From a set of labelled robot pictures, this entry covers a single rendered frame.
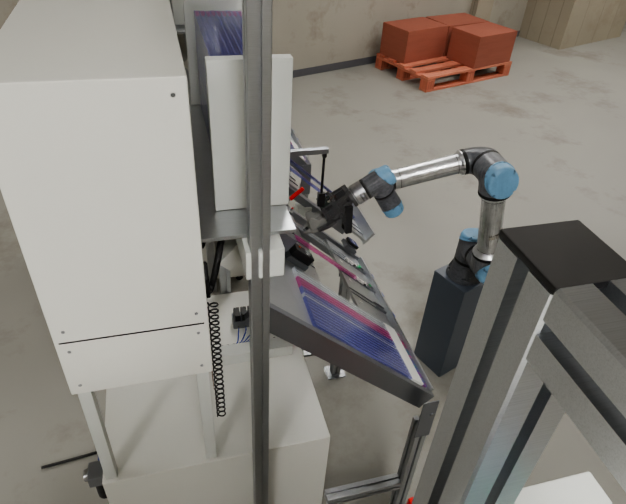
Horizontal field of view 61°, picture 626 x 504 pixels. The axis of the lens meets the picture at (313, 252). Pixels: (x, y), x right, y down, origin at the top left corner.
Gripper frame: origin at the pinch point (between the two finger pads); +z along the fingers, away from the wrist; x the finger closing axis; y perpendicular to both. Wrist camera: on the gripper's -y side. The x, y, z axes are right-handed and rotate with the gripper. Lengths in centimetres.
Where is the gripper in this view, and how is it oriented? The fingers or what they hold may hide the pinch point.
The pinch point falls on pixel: (307, 230)
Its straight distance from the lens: 187.3
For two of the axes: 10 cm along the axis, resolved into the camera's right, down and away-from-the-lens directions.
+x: 2.6, 6.0, -7.6
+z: -8.4, 5.2, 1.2
